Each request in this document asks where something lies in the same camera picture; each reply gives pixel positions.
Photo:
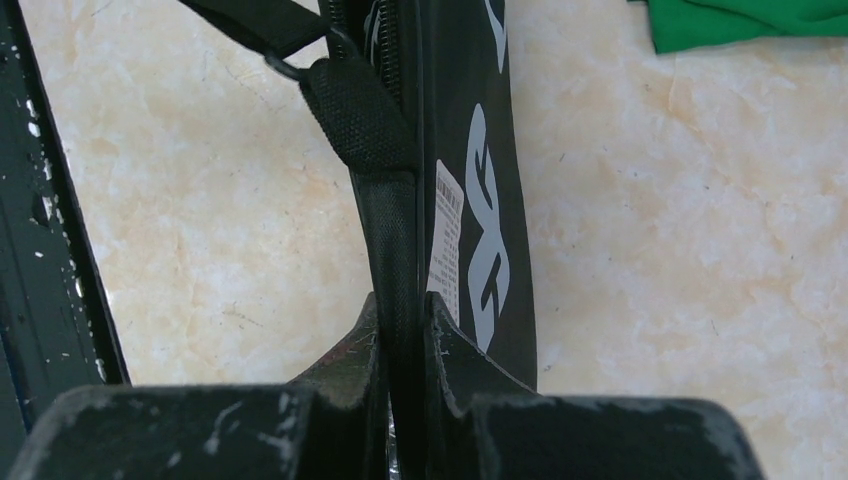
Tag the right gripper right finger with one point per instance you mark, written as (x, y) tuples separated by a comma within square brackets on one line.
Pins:
[(485, 424)]

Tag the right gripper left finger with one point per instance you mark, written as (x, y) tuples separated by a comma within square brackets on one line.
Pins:
[(329, 422)]

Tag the black racket bag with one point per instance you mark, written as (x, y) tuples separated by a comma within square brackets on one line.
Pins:
[(421, 87)]

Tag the green cloth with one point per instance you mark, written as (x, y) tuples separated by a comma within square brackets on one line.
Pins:
[(678, 25)]

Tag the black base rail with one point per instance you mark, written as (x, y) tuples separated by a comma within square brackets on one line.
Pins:
[(57, 331)]

